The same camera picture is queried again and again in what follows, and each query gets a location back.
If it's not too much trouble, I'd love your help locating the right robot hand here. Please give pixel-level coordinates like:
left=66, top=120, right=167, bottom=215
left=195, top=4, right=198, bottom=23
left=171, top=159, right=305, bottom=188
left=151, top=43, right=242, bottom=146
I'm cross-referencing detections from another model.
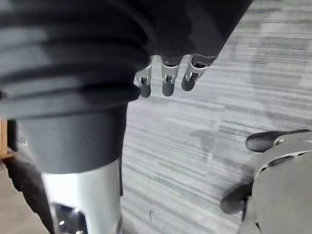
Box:
left=0, top=0, right=254, bottom=234

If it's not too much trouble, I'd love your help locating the brown wooden furniture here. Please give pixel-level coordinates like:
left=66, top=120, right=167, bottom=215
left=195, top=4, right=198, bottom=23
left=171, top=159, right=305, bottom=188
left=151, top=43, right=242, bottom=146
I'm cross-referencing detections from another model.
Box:
left=0, top=116, right=16, bottom=160

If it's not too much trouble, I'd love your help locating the dark robot foot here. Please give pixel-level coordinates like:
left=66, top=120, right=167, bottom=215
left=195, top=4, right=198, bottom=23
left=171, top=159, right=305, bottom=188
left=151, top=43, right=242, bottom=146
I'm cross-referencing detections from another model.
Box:
left=245, top=129, right=312, bottom=153

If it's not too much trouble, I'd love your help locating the silver robot leg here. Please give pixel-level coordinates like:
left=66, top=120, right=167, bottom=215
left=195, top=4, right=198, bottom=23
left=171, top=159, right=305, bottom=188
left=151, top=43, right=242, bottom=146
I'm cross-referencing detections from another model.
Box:
left=273, top=131, right=312, bottom=160
left=240, top=150, right=312, bottom=234

